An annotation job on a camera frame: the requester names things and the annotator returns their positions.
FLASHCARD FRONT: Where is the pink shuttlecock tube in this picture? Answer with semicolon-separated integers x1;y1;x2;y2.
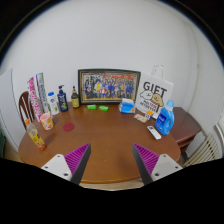
26;76;45;122

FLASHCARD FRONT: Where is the white remote control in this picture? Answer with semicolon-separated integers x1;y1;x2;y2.
146;125;162;140

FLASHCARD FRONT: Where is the orange juice bottle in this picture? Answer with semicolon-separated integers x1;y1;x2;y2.
25;119;47;152

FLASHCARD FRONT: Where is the white and blue shuttlecock tube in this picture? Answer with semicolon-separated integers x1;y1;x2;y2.
35;72;52;114

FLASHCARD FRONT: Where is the pink mug with yellow print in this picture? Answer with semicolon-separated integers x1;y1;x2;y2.
39;112;55;131

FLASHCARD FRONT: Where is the flat round red coaster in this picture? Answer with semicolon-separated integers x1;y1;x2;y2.
62;122;76;132

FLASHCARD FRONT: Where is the white paper gift bag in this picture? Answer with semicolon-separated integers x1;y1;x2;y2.
134;64;175;116

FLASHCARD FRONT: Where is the framed group photo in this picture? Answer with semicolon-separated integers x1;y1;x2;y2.
77;68;142;106

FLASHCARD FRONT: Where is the blue detergent bottle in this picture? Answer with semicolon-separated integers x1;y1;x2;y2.
154;99;176;136

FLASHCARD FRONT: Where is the white body wash bottle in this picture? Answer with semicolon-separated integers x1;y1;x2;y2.
47;91;61;116

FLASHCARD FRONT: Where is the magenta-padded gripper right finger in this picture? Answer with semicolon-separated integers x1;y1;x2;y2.
132;143;184;186

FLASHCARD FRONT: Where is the dark wooden chair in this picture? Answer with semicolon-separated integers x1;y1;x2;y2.
18;90;35;131

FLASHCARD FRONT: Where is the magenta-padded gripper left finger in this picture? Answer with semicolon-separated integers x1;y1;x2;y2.
40;143;92;186

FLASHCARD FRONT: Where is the small flat snack packet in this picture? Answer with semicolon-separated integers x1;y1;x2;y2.
133;113;148;124

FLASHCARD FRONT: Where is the small dark brown bottle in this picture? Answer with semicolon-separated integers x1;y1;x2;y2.
70;86;81;109

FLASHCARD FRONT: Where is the blue tissue pack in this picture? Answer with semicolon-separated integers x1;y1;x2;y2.
118;98;137;115

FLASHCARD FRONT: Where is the white radiator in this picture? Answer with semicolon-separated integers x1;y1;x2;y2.
182;133;223;168

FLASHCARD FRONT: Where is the dark blue pump bottle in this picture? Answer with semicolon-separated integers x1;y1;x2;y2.
56;84;69;113

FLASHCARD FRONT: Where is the small orange and white box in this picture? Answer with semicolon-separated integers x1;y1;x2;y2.
144;109;155;121

